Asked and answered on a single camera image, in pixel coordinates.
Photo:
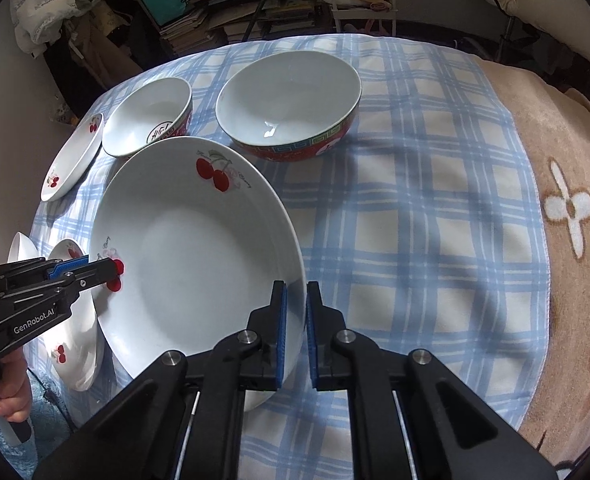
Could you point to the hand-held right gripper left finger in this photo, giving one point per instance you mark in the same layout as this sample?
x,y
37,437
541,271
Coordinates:
x,y
281,340

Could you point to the large white cherry plate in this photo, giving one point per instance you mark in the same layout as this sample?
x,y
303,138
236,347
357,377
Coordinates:
x,y
200,260

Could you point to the white dish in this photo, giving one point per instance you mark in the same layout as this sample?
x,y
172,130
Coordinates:
x,y
21,247

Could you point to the person's left hand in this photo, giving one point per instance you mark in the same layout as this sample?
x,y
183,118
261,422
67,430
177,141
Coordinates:
x,y
11,397

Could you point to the white down jacket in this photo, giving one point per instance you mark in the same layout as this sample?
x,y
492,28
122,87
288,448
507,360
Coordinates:
x,y
50,5

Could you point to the light blue fuzzy cloth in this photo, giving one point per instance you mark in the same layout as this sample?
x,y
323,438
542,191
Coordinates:
x,y
45,440

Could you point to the small red bowl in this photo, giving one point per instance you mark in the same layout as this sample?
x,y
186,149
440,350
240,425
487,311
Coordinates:
x,y
145,115

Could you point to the brown flower blanket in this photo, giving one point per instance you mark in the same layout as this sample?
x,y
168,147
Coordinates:
x,y
565,310

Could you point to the stack of books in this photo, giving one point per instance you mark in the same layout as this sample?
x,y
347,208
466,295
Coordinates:
x,y
270,17
185,32

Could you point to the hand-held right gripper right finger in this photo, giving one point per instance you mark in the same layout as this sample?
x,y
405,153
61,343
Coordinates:
x,y
311,345

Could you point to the small white cherry plate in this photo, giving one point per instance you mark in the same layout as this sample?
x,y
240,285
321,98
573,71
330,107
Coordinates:
x,y
72,160
77,340

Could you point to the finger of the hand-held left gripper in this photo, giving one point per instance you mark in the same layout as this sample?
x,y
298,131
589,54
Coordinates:
x,y
100,271
67,265

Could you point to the blue plaid blanket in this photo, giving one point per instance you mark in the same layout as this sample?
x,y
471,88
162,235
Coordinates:
x,y
400,235

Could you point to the white ceramic bowl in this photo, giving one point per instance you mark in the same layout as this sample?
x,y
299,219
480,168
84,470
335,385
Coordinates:
x,y
290,95

